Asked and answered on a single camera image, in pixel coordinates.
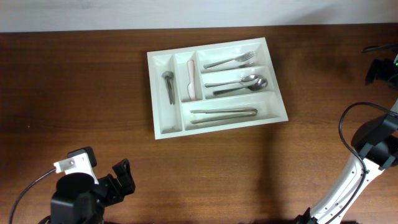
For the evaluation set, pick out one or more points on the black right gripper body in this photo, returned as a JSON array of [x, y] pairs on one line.
[[386, 68]]

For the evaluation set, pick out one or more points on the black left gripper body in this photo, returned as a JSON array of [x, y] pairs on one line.
[[112, 190]]

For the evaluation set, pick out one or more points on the small steel teaspoon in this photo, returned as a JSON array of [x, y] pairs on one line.
[[168, 88], [172, 91]]

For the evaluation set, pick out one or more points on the pink white plastic knife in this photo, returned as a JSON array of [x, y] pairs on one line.
[[191, 84]]

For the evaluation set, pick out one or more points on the large steel spoon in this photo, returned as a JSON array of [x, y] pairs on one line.
[[245, 81], [260, 84]]

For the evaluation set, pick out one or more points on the steel fork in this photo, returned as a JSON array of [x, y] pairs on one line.
[[241, 58], [246, 65]]

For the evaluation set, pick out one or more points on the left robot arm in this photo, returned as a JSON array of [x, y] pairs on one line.
[[78, 200]]

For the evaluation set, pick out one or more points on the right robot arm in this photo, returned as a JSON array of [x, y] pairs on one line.
[[373, 149]]

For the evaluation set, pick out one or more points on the white plastic cutlery tray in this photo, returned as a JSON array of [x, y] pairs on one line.
[[171, 104]]

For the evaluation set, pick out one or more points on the steel fork in tray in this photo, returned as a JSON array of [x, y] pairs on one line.
[[241, 58]]

